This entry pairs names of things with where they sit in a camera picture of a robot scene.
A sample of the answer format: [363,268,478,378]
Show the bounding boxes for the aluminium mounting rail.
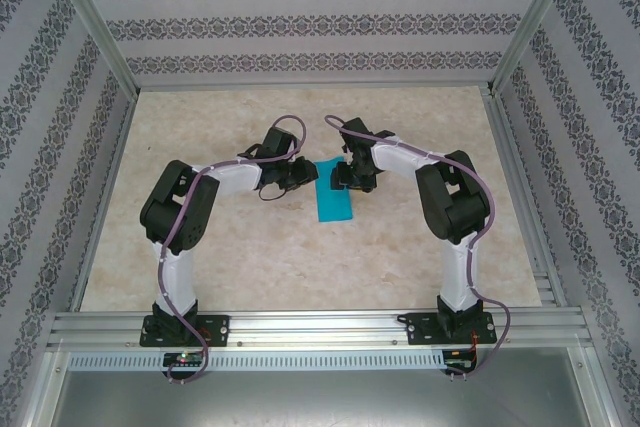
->
[47,309,594,351]

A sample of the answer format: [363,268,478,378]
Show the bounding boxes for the aluminium frame post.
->
[485,0,585,97]
[39,0,141,98]

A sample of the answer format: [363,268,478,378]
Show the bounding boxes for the blue paper sheet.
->
[314,159,354,223]

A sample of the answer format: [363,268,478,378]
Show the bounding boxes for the thin black wire loop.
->
[256,180,297,204]

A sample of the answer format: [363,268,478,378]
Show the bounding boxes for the slotted grey cable duct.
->
[67,350,446,373]

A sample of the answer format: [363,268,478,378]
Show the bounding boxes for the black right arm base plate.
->
[398,311,495,347]

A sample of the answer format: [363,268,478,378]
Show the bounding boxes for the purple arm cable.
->
[157,114,308,387]
[324,114,512,382]

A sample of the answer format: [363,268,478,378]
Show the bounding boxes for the small circuit board green light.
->
[163,351,204,367]

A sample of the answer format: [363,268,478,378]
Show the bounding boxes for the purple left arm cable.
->
[157,114,308,387]

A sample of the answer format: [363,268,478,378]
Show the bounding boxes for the aluminium side rail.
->
[482,86,569,311]

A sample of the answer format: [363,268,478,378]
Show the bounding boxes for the grey metal sheet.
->
[39,349,616,427]

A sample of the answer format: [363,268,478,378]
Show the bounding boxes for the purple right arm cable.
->
[324,114,512,382]

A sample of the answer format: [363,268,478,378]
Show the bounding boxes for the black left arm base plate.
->
[141,314,231,348]

